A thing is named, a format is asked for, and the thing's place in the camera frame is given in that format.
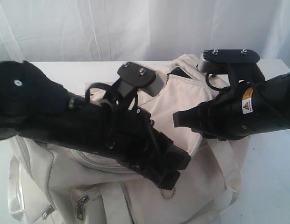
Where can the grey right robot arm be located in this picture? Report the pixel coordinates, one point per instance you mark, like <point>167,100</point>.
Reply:
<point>282,105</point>

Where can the metal keyring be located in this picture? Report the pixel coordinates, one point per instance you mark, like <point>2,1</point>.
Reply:
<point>168,194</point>

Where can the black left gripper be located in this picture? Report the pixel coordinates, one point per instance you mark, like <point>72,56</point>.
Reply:
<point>116,127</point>

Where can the white backdrop curtain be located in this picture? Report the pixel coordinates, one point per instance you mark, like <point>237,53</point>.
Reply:
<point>120,30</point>

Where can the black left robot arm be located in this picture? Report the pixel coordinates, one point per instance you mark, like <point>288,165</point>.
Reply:
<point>31,105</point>

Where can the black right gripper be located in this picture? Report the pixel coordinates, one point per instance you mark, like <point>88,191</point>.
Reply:
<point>245,110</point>

